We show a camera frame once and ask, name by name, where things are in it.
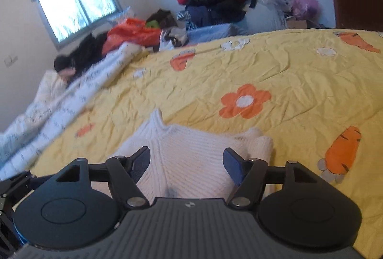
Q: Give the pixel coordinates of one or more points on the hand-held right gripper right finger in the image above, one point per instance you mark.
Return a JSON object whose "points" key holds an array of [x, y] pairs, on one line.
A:
{"points": [[233, 166]]}

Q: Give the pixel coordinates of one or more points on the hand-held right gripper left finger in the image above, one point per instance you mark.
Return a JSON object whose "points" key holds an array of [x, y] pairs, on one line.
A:
{"points": [[140, 162]]}

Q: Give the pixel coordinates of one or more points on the white knit sweater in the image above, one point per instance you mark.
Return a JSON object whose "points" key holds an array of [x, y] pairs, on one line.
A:
{"points": [[185, 157]]}

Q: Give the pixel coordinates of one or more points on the black clothes heap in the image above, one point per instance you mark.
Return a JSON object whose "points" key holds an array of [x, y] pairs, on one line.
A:
{"points": [[86, 49]]}

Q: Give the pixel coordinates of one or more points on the white script print blanket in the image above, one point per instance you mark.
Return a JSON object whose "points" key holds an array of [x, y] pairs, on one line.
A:
{"points": [[45, 127]]}

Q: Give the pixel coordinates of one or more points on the yellow carrot print bedspread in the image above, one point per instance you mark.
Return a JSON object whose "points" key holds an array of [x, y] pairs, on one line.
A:
{"points": [[299, 82]]}

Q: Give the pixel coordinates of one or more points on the cream cloth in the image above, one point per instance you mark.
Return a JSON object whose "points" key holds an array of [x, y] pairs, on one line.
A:
{"points": [[51, 85]]}

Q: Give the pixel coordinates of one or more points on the pink cloth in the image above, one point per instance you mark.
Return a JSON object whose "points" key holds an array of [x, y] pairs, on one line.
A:
{"points": [[66, 72]]}

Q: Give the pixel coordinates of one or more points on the white plastic bag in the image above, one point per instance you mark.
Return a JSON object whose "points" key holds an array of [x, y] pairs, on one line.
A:
{"points": [[167, 43]]}

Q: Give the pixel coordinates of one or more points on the orange plastic bag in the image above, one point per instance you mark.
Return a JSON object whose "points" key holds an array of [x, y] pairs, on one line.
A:
{"points": [[131, 34]]}

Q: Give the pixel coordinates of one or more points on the light blue knitted cloth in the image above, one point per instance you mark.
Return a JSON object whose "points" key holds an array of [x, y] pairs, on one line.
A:
{"points": [[215, 31]]}

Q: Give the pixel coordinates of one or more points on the green cloth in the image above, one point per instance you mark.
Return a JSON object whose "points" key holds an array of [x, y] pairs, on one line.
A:
{"points": [[152, 23]]}

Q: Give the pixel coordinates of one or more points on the dark brown garment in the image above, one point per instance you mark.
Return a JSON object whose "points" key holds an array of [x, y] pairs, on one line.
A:
{"points": [[164, 17]]}

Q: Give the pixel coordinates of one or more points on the clear plastic bag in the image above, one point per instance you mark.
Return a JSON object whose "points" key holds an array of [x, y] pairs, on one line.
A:
{"points": [[269, 17]]}

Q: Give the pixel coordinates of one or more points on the cardboard box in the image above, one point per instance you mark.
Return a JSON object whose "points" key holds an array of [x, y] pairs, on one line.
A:
{"points": [[296, 24]]}

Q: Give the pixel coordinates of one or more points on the window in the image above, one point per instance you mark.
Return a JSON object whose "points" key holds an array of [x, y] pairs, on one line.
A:
{"points": [[65, 8]]}

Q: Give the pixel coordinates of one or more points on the pink plastic bag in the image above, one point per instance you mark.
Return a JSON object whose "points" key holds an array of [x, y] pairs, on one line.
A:
{"points": [[305, 3]]}

